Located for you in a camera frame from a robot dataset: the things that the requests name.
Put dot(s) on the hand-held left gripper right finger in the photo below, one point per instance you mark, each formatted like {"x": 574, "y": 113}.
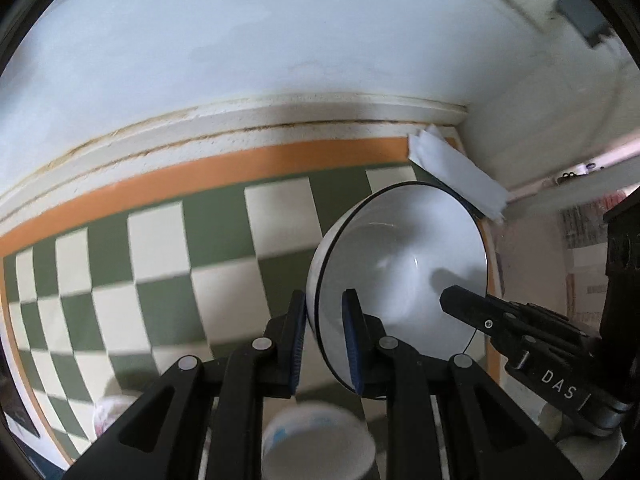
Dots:
{"x": 352, "y": 347}

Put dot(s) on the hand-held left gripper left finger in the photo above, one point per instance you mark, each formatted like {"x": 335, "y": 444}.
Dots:
{"x": 298, "y": 345}

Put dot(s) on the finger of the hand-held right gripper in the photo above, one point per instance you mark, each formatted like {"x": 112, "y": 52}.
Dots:
{"x": 475, "y": 307}
{"x": 625, "y": 270}

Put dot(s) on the white bowl with dark rim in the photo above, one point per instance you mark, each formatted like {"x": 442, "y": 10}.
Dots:
{"x": 415, "y": 240}

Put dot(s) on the white bowl with blue print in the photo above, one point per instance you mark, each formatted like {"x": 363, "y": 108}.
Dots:
{"x": 320, "y": 447}

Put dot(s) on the green checkered tablecloth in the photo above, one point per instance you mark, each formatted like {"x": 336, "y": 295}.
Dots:
{"x": 220, "y": 270}

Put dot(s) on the white folded paper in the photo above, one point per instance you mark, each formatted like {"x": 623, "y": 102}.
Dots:
{"x": 457, "y": 172}

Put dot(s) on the white bowl with pink flowers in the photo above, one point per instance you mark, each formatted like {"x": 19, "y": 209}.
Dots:
{"x": 112, "y": 412}

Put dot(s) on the black plug-in charger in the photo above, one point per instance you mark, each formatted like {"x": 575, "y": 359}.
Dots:
{"x": 582, "y": 15}

